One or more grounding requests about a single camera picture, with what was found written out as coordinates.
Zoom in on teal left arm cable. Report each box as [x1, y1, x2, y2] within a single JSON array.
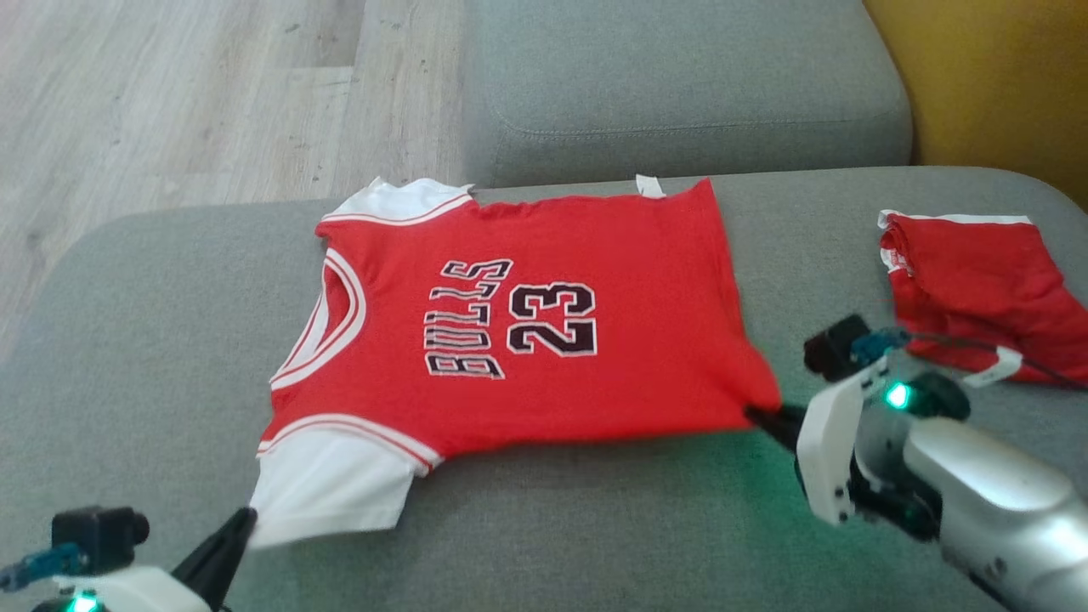
[[0, 544, 82, 593]]

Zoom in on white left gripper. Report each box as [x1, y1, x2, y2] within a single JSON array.
[[34, 507, 258, 612]]

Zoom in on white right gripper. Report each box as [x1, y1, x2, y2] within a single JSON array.
[[745, 357, 970, 541]]

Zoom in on red shorts white trim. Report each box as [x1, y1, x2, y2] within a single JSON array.
[[877, 210, 1088, 388]]

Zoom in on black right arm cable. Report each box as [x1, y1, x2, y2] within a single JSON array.
[[850, 327, 1088, 392]]

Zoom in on red Bulls jersey white sleeves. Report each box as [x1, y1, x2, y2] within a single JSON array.
[[251, 174, 783, 549]]

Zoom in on wide yellow backrest cushion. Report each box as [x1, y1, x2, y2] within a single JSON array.
[[863, 0, 1088, 213]]

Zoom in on grey sofa seat cushion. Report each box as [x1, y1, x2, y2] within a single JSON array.
[[459, 0, 915, 188]]

